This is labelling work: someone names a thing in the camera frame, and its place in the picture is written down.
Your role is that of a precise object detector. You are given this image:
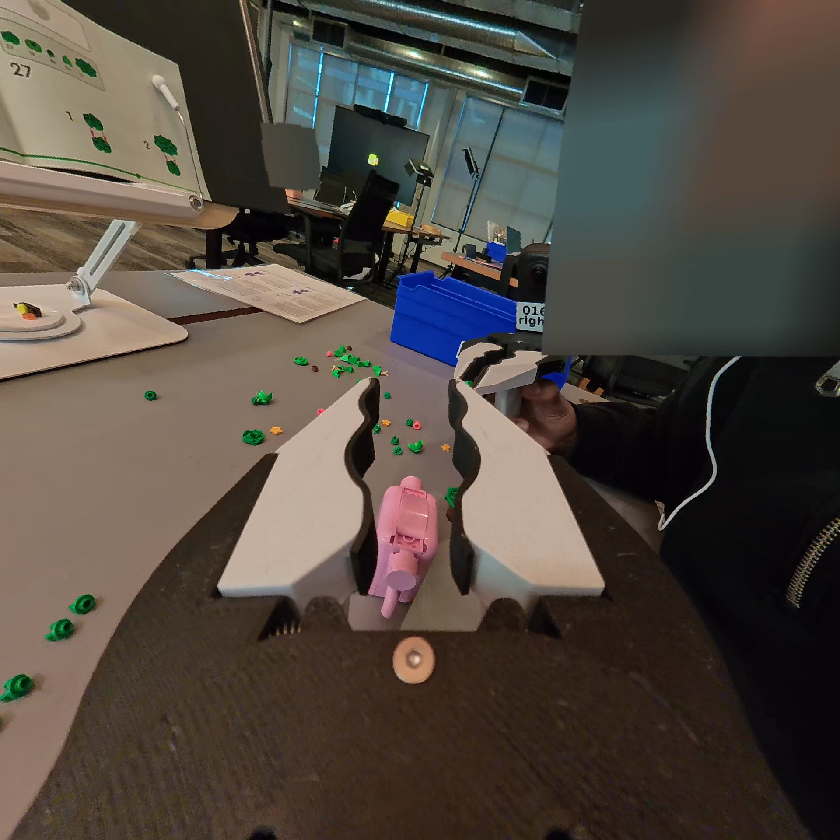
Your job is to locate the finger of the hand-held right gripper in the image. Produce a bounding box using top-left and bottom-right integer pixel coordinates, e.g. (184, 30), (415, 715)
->
(473, 350), (543, 396)
(454, 339), (492, 383)

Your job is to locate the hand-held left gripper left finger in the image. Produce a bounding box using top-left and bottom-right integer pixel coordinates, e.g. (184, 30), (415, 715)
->
(217, 376), (383, 611)

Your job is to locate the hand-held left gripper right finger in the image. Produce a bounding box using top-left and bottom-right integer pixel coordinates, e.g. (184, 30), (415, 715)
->
(448, 378), (606, 611)

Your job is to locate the pink brick toy with crank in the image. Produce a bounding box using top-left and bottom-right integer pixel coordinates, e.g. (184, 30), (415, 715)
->
(367, 476), (439, 619)

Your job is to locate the person's right forearm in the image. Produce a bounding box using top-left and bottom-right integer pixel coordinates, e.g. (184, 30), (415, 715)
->
(567, 394), (697, 506)

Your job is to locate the person's right hand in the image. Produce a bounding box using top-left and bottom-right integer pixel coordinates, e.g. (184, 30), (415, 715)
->
(515, 379), (580, 455)

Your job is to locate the blue plastic bin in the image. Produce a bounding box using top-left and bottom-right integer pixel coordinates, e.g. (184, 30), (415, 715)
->
(389, 270), (521, 367)

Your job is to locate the tall light stand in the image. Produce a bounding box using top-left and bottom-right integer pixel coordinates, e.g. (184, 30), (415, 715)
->
(456, 146), (485, 253)

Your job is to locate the cluster of small green leaves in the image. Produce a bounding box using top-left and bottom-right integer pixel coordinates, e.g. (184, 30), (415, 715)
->
(326, 344), (385, 380)

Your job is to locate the short light stand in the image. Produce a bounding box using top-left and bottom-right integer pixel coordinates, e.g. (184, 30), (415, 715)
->
(403, 157), (435, 211)

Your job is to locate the black office chair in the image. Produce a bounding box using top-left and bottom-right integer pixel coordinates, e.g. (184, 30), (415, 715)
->
(272, 168), (403, 284)

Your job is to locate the black monitor screen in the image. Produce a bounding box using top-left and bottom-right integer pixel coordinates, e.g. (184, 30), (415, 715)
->
(326, 104), (431, 208)

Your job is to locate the laminated paper sheet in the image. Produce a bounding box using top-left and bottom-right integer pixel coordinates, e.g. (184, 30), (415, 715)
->
(167, 262), (368, 324)

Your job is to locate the row of green round studs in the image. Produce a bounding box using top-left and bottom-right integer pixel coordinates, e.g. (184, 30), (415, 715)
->
(0, 592), (98, 729)

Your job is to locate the black board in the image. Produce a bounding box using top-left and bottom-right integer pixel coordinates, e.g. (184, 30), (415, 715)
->
(62, 0), (293, 216)

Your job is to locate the white cord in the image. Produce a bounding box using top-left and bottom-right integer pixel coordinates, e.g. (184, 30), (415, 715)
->
(656, 356), (742, 531)

